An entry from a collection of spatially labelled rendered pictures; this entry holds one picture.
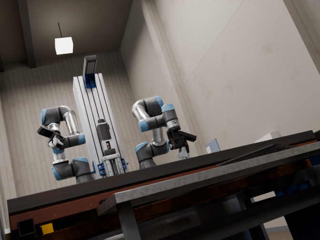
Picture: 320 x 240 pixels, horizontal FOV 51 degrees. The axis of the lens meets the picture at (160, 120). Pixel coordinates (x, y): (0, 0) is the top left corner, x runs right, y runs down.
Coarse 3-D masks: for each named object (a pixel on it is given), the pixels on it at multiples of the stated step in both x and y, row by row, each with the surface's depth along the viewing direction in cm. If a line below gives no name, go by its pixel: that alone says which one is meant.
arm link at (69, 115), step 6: (60, 108) 247; (66, 108) 248; (66, 114) 244; (72, 114) 244; (66, 120) 239; (72, 120) 236; (72, 126) 229; (72, 132) 223; (78, 132) 224; (72, 138) 218; (78, 138) 219; (84, 138) 220; (72, 144) 218; (78, 144) 220
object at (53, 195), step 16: (256, 144) 167; (192, 160) 150; (208, 160) 153; (224, 160) 158; (112, 176) 134; (128, 176) 136; (144, 176) 139; (160, 176) 142; (48, 192) 122; (64, 192) 124; (80, 192) 126; (96, 192) 130; (16, 208) 116; (32, 208) 120
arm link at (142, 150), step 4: (140, 144) 265; (144, 144) 265; (148, 144) 267; (136, 148) 266; (140, 148) 264; (144, 148) 264; (148, 148) 264; (152, 148) 264; (136, 152) 266; (140, 152) 263; (144, 152) 263; (148, 152) 263; (152, 152) 264; (140, 156) 263; (144, 156) 262; (148, 156) 262; (152, 156) 266
